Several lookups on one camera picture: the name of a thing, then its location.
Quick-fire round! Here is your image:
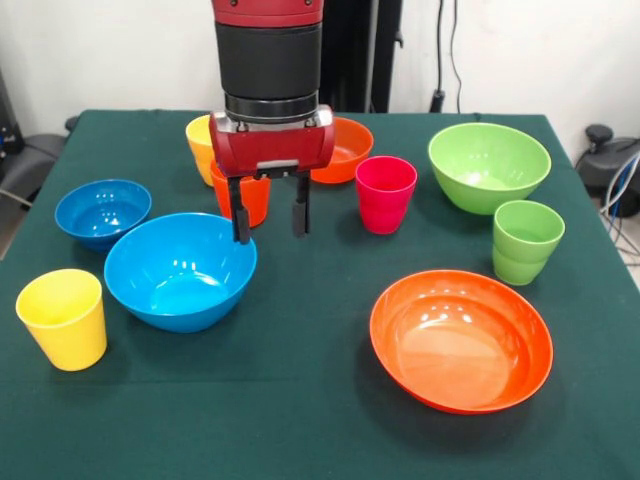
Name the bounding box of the large orange bowl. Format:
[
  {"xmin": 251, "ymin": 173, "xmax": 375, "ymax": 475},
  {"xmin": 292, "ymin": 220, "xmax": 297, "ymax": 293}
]
[{"xmin": 369, "ymin": 269, "xmax": 555, "ymax": 415}]

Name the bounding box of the large light blue bowl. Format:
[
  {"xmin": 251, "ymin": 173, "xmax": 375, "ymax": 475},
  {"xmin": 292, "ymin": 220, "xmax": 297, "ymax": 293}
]
[{"xmin": 103, "ymin": 212, "xmax": 259, "ymax": 335}]

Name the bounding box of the yellow cup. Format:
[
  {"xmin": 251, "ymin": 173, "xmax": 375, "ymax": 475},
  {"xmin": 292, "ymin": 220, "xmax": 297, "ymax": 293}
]
[
  {"xmin": 185, "ymin": 114, "xmax": 216, "ymax": 188},
  {"xmin": 15, "ymin": 268, "xmax": 108, "ymax": 372}
]

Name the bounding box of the black equipment box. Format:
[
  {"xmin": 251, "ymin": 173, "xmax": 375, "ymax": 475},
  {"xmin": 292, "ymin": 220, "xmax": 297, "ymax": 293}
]
[{"xmin": 0, "ymin": 67, "xmax": 25, "ymax": 157}]

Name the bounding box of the dark grey pedestal foot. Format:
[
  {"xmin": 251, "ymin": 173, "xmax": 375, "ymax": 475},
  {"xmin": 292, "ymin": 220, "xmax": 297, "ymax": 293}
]
[
  {"xmin": 574, "ymin": 124, "xmax": 640, "ymax": 219},
  {"xmin": 0, "ymin": 132, "xmax": 69, "ymax": 201}
]

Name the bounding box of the pink cup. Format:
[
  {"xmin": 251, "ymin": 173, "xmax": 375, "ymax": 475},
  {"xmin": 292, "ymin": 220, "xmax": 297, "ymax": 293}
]
[{"xmin": 355, "ymin": 155, "xmax": 418, "ymax": 235}]

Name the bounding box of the small dark blue bowl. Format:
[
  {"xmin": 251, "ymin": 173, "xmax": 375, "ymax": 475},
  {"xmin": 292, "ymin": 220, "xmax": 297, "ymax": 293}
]
[{"xmin": 54, "ymin": 179, "xmax": 153, "ymax": 253}]

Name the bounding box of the dark green tablecloth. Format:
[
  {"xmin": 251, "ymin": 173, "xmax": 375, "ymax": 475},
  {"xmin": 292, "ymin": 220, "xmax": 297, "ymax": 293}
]
[{"xmin": 0, "ymin": 108, "xmax": 640, "ymax": 480}]

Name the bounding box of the black hanging cable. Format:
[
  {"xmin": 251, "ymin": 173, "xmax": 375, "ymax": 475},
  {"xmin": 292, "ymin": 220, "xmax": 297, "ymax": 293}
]
[{"xmin": 429, "ymin": 0, "xmax": 465, "ymax": 117}]

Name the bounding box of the green cup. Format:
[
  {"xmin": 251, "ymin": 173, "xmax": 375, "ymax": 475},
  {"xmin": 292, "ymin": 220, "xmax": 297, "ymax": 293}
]
[{"xmin": 492, "ymin": 199, "xmax": 566, "ymax": 287}]

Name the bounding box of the small orange bowl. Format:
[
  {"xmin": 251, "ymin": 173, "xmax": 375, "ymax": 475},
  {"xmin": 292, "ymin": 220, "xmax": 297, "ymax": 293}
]
[{"xmin": 310, "ymin": 117, "xmax": 375, "ymax": 185}]

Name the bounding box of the orange cup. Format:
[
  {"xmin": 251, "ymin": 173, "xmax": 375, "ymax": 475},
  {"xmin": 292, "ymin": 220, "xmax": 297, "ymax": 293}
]
[{"xmin": 209, "ymin": 159, "xmax": 273, "ymax": 229}]

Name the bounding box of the large green bowl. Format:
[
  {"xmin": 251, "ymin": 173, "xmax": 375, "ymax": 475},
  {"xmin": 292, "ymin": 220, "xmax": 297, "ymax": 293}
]
[{"xmin": 427, "ymin": 122, "xmax": 552, "ymax": 216}]

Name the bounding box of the tangle of floor cables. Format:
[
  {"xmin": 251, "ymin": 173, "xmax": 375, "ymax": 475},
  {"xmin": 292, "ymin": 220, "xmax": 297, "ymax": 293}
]
[{"xmin": 597, "ymin": 152, "xmax": 640, "ymax": 256}]

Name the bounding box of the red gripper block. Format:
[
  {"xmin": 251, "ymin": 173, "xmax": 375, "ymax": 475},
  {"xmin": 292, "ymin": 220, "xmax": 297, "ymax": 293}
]
[{"xmin": 208, "ymin": 105, "xmax": 337, "ymax": 245}]

